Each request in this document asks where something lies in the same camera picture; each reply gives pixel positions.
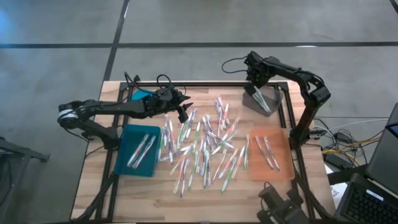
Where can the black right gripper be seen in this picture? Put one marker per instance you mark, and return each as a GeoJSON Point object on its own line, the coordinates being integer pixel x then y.
{"type": "Point", "coordinates": [258, 67]}

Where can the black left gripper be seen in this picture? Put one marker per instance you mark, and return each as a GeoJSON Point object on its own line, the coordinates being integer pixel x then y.
{"type": "Point", "coordinates": [166, 101]}

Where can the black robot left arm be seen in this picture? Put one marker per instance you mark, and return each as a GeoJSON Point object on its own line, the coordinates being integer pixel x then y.
{"type": "Point", "coordinates": [118, 107]}

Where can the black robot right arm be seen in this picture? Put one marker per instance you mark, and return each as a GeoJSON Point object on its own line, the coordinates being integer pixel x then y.
{"type": "Point", "coordinates": [311, 93]}

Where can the grey plastic bin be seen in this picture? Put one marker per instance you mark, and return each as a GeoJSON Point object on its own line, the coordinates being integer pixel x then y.
{"type": "Point", "coordinates": [273, 102]}

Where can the blue oval lid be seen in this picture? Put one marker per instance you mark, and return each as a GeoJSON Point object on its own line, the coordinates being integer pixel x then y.
{"type": "Point", "coordinates": [140, 95]}

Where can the grey usb hub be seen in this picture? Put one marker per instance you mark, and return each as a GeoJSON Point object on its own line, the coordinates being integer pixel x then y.
{"type": "Point", "coordinates": [314, 132]}

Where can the orange translucent plastic bin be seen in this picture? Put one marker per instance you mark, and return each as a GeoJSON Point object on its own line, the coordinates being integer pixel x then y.
{"type": "Point", "coordinates": [286, 155]}

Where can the teal plastic bin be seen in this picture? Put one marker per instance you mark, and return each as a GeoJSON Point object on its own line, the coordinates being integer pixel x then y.
{"type": "Point", "coordinates": [124, 161]}

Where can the black power adapter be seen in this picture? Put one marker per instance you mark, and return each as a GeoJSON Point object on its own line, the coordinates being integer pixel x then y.
{"type": "Point", "coordinates": [343, 137]}

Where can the black power strip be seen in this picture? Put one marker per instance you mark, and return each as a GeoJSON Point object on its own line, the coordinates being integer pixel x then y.
{"type": "Point", "coordinates": [337, 160]}

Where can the black desk leg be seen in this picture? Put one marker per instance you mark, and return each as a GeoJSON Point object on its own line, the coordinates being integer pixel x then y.
{"type": "Point", "coordinates": [345, 175]}

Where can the white paper sheet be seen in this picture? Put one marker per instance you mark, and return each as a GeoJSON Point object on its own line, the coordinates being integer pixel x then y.
{"type": "Point", "coordinates": [337, 189]}

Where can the grey open laptop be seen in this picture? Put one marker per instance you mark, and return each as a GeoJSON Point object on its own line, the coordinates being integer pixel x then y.
{"type": "Point", "coordinates": [382, 155]}

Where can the black laptop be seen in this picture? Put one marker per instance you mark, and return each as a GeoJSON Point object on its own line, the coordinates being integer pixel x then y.
{"type": "Point", "coordinates": [363, 208]}

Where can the black floor stand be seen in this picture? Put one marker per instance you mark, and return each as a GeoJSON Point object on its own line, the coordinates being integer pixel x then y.
{"type": "Point", "coordinates": [18, 152]}

